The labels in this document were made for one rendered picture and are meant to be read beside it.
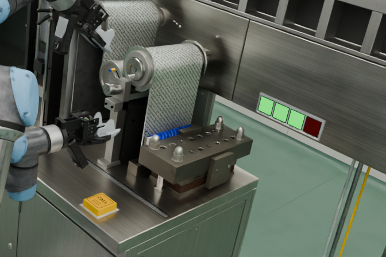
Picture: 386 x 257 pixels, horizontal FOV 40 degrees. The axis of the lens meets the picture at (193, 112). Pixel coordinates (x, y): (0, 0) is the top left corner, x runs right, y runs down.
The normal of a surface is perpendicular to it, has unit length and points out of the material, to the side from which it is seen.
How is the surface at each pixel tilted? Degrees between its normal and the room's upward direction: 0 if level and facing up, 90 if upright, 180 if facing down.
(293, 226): 0
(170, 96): 90
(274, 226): 0
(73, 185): 0
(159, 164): 90
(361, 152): 90
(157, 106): 90
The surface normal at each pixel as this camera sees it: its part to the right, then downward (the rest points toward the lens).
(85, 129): 0.73, 0.37
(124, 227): 0.18, -0.91
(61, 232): -0.66, 0.18
